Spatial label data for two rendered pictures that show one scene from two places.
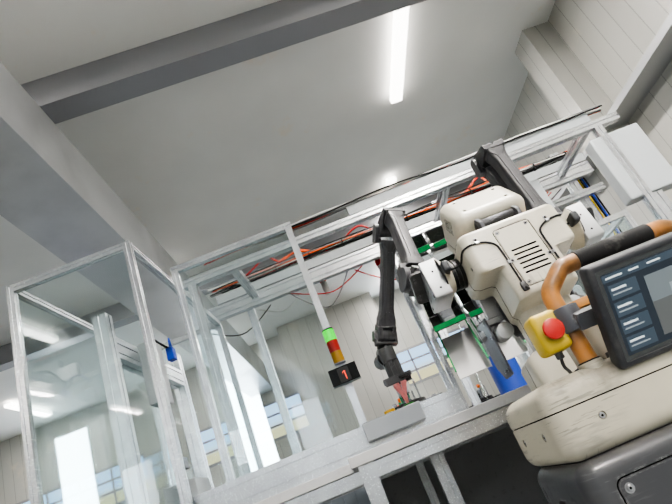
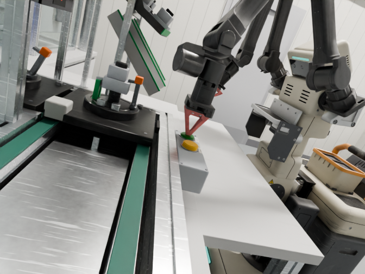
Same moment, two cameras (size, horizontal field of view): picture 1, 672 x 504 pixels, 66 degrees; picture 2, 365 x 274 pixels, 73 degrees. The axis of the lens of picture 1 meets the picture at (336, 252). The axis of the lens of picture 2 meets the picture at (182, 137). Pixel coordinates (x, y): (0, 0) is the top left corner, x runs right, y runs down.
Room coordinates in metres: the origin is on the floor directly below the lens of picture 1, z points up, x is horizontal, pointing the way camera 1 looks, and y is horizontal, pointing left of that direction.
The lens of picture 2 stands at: (1.97, 0.61, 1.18)
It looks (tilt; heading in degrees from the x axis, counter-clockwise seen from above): 19 degrees down; 262
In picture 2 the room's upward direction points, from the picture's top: 20 degrees clockwise
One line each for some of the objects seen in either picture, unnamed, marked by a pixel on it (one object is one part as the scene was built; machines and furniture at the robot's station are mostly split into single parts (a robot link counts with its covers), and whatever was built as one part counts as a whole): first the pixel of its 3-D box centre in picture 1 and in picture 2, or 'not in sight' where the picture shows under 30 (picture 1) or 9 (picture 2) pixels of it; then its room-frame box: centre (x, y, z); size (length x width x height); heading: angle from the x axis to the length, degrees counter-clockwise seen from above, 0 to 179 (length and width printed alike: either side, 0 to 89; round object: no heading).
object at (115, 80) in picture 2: not in sight; (114, 75); (2.09, -0.03, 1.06); 0.08 x 0.04 x 0.07; 3
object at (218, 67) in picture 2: (387, 355); (209, 70); (1.87, -0.03, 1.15); 0.07 x 0.06 x 0.07; 19
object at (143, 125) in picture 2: not in sight; (110, 112); (2.08, -0.03, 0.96); 0.24 x 0.24 x 0.02; 3
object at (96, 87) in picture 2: not in sight; (96, 89); (2.13, -0.01, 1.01); 0.01 x 0.01 x 0.05; 3
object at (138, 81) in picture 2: not in sight; (133, 90); (2.04, -0.03, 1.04); 0.04 x 0.02 x 0.08; 3
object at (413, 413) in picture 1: (393, 421); (186, 157); (1.86, 0.04, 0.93); 0.21 x 0.07 x 0.06; 93
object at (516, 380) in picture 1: (509, 378); not in sight; (2.91, -0.58, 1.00); 0.16 x 0.16 x 0.27
